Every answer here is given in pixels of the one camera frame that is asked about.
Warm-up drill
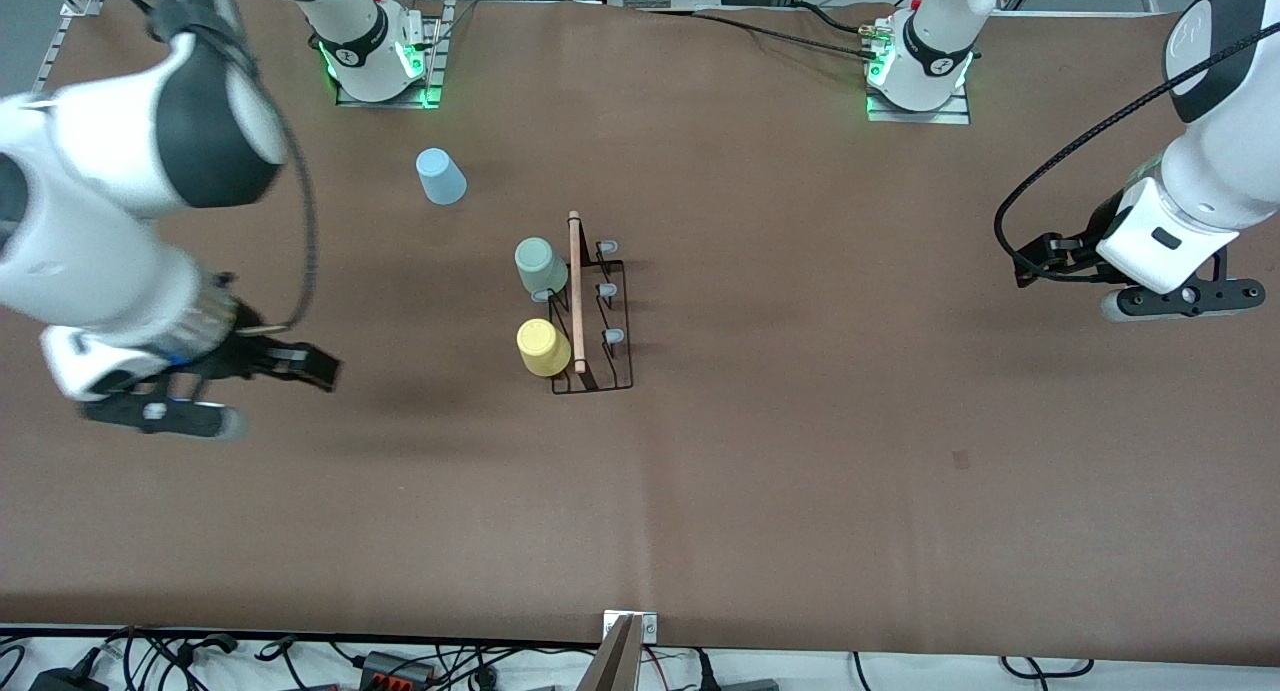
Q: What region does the yellow plastic cup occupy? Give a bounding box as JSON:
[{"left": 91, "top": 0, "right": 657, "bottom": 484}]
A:
[{"left": 515, "top": 318, "right": 573, "bottom": 378}]

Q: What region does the pale green plastic cup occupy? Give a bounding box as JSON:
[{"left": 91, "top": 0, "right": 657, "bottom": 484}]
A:
[{"left": 514, "top": 238, "right": 569, "bottom": 300}]

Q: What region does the black wire cup holder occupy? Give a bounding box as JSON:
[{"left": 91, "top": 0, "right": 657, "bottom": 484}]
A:
[{"left": 532, "top": 211, "right": 636, "bottom": 396}]

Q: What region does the light blue plastic cup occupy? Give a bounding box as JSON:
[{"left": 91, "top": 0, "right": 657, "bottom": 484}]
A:
[{"left": 415, "top": 147, "right": 468, "bottom": 207}]

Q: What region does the black orange connector box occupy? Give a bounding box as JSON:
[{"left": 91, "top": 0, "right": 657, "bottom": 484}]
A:
[{"left": 360, "top": 651, "right": 438, "bottom": 689}]

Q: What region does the black power adapter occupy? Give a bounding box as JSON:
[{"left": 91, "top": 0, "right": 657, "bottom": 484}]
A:
[{"left": 30, "top": 666, "right": 109, "bottom": 691}]

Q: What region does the brown table cover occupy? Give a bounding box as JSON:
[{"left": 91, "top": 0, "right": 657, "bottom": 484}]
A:
[{"left": 0, "top": 0, "right": 1280, "bottom": 667}]

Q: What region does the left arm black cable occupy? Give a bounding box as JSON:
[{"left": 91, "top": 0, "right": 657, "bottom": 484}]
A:
[{"left": 995, "top": 26, "right": 1280, "bottom": 284}]

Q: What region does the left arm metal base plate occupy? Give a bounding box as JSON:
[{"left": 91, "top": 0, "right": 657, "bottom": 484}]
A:
[{"left": 865, "top": 79, "right": 973, "bottom": 126}]

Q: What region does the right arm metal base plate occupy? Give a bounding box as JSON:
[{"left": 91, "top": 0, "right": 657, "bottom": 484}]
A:
[{"left": 335, "top": 0, "right": 446, "bottom": 110}]

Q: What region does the black base power cable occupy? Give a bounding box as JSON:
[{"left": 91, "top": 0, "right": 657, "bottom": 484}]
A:
[{"left": 695, "top": 9, "right": 881, "bottom": 60}]

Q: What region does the slotted aluminium rail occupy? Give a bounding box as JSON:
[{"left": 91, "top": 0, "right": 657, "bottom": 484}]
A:
[{"left": 35, "top": 0, "right": 101, "bottom": 94}]

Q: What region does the grey tapered post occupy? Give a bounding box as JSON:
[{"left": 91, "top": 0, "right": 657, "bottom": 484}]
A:
[{"left": 578, "top": 616, "right": 643, "bottom": 691}]

